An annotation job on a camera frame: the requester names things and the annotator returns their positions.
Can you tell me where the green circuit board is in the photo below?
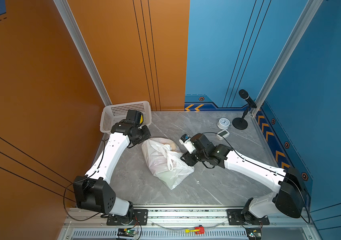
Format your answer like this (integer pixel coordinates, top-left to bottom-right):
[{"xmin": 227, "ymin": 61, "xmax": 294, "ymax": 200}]
[
  {"xmin": 245, "ymin": 228, "xmax": 262, "ymax": 240},
  {"xmin": 116, "ymin": 228, "xmax": 139, "ymax": 240}
]

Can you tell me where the white plastic bag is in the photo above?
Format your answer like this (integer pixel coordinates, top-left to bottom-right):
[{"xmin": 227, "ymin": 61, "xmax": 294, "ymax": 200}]
[{"xmin": 141, "ymin": 138, "xmax": 194, "ymax": 190}]

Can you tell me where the round white clock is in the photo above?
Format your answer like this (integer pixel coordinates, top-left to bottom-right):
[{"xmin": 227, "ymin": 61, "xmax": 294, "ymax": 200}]
[{"xmin": 217, "ymin": 118, "xmax": 230, "ymax": 130}]

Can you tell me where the left green circuit board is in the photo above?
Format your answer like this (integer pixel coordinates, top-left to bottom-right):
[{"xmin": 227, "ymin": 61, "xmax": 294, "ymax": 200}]
[{"xmin": 116, "ymin": 228, "xmax": 139, "ymax": 240}]

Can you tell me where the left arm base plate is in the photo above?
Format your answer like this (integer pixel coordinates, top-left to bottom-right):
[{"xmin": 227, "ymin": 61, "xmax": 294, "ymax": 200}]
[{"xmin": 106, "ymin": 209, "xmax": 148, "ymax": 226}]

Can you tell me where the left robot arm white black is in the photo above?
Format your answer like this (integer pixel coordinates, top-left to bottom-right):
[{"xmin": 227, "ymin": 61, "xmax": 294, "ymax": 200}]
[{"xmin": 72, "ymin": 110, "xmax": 150, "ymax": 224}]

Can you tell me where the black microphone on stand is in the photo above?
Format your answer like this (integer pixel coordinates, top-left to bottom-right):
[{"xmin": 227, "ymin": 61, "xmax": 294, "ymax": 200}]
[{"xmin": 232, "ymin": 89, "xmax": 257, "ymax": 130}]

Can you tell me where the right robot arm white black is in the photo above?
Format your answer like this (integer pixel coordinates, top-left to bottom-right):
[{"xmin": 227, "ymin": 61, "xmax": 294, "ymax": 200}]
[{"xmin": 179, "ymin": 133, "xmax": 308, "ymax": 225}]

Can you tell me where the red yellow connector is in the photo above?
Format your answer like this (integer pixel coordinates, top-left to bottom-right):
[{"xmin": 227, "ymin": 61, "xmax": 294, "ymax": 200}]
[{"xmin": 185, "ymin": 226, "xmax": 205, "ymax": 235}]

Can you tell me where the white perforated plastic basket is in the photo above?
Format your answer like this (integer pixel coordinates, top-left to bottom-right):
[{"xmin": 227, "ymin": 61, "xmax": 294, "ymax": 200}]
[{"xmin": 99, "ymin": 101, "xmax": 152, "ymax": 135}]

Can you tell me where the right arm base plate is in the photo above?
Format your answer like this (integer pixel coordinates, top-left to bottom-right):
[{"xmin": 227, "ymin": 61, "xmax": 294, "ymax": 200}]
[{"xmin": 226, "ymin": 209, "xmax": 270, "ymax": 226}]

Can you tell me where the small white digital timer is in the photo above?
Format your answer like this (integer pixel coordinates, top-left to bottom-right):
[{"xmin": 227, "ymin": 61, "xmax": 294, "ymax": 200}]
[{"xmin": 216, "ymin": 130, "xmax": 230, "ymax": 141}]

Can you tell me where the aluminium front rail frame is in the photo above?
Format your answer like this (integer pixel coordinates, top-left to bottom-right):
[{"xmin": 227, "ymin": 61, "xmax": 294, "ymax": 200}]
[{"xmin": 58, "ymin": 205, "xmax": 322, "ymax": 240}]

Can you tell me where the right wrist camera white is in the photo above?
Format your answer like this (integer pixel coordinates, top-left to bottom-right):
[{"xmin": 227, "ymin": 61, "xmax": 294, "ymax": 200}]
[{"xmin": 179, "ymin": 134, "xmax": 195, "ymax": 154}]

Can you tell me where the right green circuit board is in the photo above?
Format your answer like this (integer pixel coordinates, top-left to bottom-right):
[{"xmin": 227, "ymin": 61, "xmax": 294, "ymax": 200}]
[{"xmin": 245, "ymin": 228, "xmax": 262, "ymax": 240}]

